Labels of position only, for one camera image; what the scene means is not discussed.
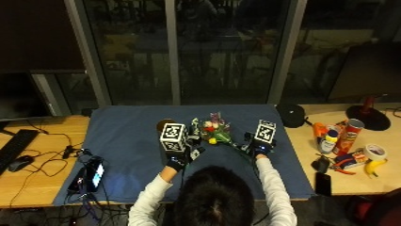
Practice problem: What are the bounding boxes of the person's right hand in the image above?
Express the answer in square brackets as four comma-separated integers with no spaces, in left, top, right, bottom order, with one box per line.
[242,131,278,158]

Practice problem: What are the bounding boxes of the person's left hand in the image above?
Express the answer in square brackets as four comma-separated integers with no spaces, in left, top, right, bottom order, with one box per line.
[158,118,206,172]

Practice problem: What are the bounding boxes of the artificial flower bouquet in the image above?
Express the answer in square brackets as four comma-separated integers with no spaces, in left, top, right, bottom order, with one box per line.
[199,111,253,155]

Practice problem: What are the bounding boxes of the right white marker cube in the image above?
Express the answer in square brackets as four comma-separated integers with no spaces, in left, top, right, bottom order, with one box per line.
[253,119,278,145]

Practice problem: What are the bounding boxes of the white marker cube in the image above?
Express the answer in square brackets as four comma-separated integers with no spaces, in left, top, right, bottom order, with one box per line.
[253,119,278,145]
[158,122,187,153]

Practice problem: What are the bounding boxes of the left white marker cube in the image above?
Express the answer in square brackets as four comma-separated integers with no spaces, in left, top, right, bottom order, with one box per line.
[158,122,187,153]

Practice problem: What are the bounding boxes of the brown vase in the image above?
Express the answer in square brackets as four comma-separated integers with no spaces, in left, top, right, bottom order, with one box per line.
[155,118,178,134]

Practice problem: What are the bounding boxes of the black round cap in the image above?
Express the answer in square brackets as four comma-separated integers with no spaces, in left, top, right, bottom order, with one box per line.
[274,104,309,129]

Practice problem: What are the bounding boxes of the blue table cloth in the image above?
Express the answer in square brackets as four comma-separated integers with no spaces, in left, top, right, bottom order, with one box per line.
[53,104,315,207]

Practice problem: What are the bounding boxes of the orange plastic toy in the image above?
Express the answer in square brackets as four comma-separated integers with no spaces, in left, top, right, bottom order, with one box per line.
[310,121,329,139]

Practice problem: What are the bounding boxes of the small black pouch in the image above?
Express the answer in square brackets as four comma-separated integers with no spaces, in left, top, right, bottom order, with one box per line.
[309,155,331,174]

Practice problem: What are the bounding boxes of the white bottle blue cap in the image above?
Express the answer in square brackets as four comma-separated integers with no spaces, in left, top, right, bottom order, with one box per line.
[317,129,339,155]

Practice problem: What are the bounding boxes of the black smartphone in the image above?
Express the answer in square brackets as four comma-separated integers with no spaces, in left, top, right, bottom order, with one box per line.
[314,171,333,198]

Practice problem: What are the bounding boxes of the red chips can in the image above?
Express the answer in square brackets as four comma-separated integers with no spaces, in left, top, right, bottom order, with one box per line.
[331,118,366,156]

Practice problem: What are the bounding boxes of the red blue snack box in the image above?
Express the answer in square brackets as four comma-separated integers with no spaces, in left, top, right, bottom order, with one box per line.
[333,148,370,170]

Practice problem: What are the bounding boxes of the smartphone with lit screen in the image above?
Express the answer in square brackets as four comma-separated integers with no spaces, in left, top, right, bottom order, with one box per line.
[84,155,106,193]

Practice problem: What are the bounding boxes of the black round monitor stand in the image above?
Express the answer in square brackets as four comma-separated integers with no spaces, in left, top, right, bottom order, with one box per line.
[345,93,393,132]

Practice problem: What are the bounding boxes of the white tape roll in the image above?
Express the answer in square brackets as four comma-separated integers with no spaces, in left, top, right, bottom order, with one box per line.
[362,143,389,162]

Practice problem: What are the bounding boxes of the yellow banana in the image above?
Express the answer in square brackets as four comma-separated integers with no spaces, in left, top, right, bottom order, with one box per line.
[363,158,390,178]

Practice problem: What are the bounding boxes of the black power bank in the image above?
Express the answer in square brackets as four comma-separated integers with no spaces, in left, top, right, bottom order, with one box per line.
[66,166,89,195]

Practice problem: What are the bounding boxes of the dark monitor on stand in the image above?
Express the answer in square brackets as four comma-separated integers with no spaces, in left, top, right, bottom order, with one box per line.
[327,41,401,104]

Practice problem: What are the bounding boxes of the red chair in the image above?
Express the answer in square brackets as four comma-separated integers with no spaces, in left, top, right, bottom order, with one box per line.
[345,187,401,226]

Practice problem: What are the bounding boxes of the black computer mouse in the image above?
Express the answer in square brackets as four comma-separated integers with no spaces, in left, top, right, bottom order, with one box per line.
[8,154,36,173]

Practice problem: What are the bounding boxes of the black keyboard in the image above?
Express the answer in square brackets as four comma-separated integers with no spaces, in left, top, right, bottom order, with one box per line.
[0,128,41,176]

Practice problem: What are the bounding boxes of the black computer monitor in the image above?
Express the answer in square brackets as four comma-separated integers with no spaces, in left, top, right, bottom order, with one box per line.
[0,71,53,122]

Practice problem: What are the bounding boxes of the red handled pliers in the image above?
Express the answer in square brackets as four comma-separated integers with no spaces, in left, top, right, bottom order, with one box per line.
[330,158,358,176]

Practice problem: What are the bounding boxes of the black cable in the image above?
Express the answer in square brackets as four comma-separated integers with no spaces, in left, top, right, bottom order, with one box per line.
[8,119,89,208]

